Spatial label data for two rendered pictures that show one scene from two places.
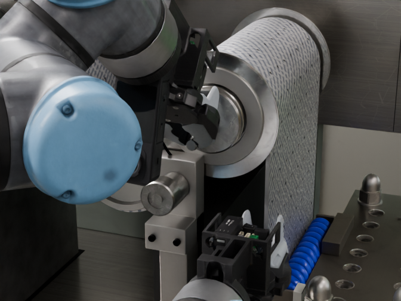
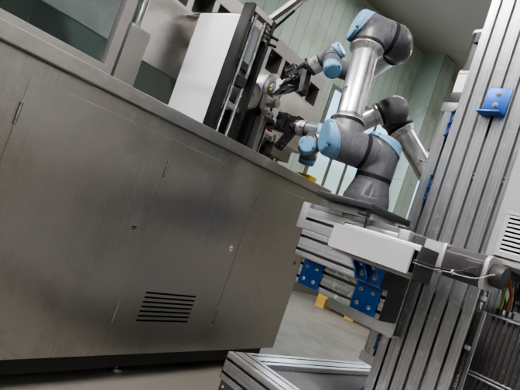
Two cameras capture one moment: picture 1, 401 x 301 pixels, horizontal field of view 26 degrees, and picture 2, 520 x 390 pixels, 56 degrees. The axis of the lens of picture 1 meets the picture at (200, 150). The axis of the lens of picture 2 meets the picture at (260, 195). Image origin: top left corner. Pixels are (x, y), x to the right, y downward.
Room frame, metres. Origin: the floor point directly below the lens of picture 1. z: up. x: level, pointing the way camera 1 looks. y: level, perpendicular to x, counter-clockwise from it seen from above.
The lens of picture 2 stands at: (0.18, 2.12, 0.68)
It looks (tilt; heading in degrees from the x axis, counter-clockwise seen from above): 2 degrees up; 286
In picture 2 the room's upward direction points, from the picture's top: 19 degrees clockwise
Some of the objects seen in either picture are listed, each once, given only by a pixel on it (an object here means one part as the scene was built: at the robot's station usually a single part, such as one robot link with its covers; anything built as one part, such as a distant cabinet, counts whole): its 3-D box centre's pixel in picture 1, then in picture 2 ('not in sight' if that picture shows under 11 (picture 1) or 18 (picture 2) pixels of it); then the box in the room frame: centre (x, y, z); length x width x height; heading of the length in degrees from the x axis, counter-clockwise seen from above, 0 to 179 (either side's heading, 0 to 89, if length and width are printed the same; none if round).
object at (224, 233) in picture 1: (233, 275); (289, 124); (0.80, -0.03, 1.12); 0.12 x 0.08 x 0.09; 159
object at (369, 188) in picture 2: not in sight; (368, 190); (0.31, 0.52, 0.87); 0.15 x 0.15 x 0.10
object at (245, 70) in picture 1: (215, 116); (272, 90); (0.92, -0.02, 1.25); 0.15 x 0.01 x 0.15; 69
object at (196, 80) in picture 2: not in sight; (196, 73); (1.19, 0.24, 1.17); 0.34 x 0.05 x 0.54; 159
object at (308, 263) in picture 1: (305, 258); not in sight; (1.01, -0.14, 1.03); 0.21 x 0.04 x 0.03; 159
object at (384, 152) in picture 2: not in sight; (378, 155); (0.32, 0.52, 0.98); 0.13 x 0.12 x 0.14; 27
